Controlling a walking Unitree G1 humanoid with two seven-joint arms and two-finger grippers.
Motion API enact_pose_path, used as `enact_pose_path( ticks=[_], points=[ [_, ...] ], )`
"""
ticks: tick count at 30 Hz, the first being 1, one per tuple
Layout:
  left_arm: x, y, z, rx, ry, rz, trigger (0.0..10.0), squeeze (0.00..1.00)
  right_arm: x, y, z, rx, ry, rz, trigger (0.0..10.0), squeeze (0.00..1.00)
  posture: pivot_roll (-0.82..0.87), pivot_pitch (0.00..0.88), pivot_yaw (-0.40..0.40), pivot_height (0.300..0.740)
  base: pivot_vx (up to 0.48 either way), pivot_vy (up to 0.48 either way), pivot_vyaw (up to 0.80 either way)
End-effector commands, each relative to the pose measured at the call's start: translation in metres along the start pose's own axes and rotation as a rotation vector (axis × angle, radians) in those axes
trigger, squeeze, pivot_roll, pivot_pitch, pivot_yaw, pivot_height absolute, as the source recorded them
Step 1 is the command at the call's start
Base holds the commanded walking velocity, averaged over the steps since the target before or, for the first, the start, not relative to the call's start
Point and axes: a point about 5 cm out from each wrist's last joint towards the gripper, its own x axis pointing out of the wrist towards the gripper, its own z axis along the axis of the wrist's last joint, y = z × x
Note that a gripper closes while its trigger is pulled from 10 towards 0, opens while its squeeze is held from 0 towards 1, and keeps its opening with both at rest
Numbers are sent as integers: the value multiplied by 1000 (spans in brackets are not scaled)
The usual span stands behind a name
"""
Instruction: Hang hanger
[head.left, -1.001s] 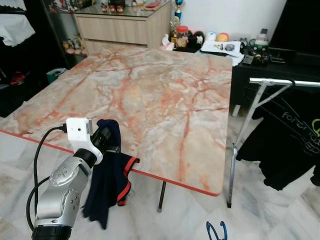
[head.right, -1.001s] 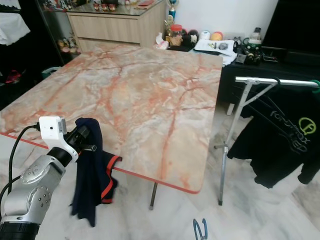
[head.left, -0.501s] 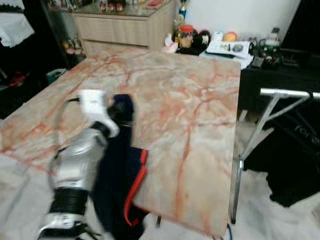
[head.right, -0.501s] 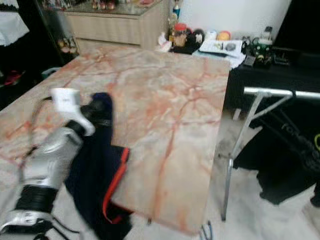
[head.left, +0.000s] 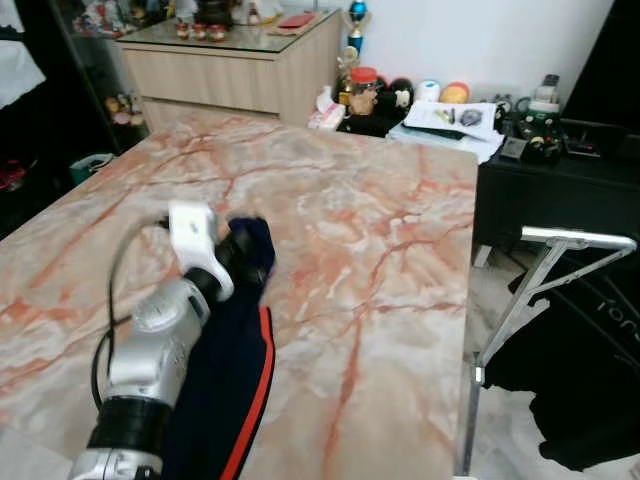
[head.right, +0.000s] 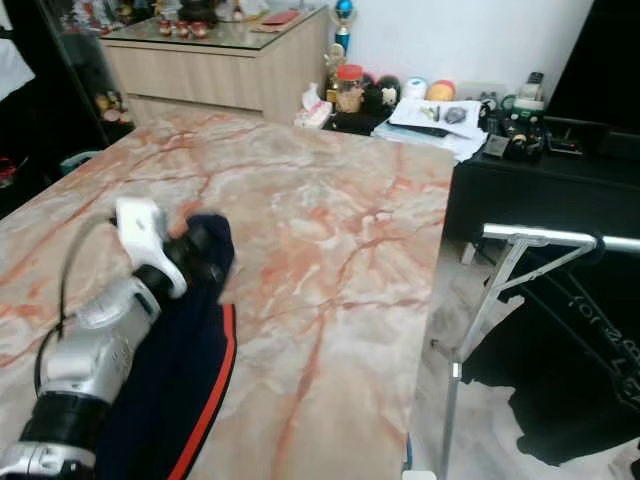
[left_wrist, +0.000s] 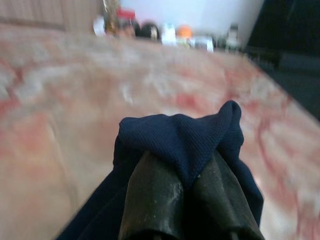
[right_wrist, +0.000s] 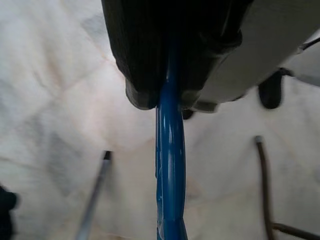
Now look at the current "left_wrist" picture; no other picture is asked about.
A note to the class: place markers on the black mouse plush toy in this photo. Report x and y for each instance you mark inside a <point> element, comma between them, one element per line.
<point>147,31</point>

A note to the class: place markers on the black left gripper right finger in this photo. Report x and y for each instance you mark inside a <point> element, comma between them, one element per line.
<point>220,205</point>

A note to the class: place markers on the white blue round plush toy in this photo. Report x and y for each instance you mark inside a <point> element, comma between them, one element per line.
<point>168,33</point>

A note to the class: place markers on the light wooden cabinet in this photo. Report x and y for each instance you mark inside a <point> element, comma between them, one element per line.
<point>37,12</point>

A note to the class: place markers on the dark navy shirt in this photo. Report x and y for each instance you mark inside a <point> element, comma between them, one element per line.
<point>180,135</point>

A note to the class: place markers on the black flat television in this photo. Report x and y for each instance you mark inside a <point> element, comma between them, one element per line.
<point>287,22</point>

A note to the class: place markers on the orange round plush toy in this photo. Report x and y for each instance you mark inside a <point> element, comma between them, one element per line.
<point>185,31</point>

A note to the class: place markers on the red lidded jar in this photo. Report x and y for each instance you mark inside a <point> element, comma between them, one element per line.
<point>126,15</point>

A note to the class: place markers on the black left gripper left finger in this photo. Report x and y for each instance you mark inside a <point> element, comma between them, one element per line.
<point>152,200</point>

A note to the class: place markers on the black TV console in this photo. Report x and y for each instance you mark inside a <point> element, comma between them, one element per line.
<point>300,85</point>

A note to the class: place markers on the clear plastic bottle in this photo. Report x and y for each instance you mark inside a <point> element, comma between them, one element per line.
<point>232,35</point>

